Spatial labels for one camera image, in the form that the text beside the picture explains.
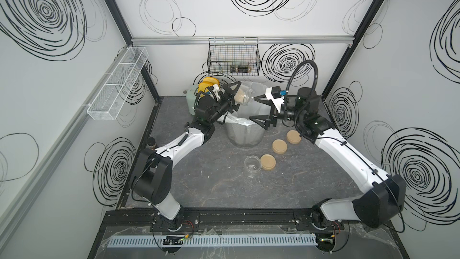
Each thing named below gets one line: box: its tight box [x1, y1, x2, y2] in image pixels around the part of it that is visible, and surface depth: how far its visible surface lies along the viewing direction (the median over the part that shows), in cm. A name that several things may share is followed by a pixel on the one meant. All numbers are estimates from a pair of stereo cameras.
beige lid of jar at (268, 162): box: [259, 154, 277, 171], surface depth 91 cm
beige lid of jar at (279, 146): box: [271, 139, 288, 155], surface depth 96 cm
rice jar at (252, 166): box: [243, 155, 262, 179], surface depth 84 cm
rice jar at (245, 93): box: [233, 80, 256, 107], surface depth 71 cm
